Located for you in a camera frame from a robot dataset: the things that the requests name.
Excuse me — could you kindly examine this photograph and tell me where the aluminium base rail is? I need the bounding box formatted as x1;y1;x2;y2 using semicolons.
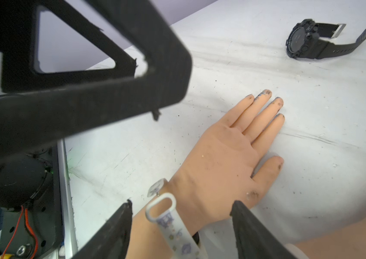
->
48;139;78;259

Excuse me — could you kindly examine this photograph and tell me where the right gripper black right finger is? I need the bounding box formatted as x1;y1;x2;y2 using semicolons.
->
230;200;295;259

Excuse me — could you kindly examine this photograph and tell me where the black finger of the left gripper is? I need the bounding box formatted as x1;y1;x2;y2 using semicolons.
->
0;1;192;160

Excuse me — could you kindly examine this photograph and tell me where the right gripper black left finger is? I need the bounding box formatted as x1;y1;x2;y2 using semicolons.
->
73;200;133;259

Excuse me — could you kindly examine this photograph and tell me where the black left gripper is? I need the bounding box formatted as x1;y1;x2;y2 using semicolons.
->
0;145;63;259

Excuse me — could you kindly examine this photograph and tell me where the black digital wrist watch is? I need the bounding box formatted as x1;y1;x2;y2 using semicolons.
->
285;19;366;59

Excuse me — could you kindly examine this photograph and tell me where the mannequin hand with white band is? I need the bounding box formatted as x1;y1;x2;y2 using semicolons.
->
126;90;285;259

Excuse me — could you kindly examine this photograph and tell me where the white patterned fitness band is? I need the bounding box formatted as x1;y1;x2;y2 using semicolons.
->
145;178;208;259

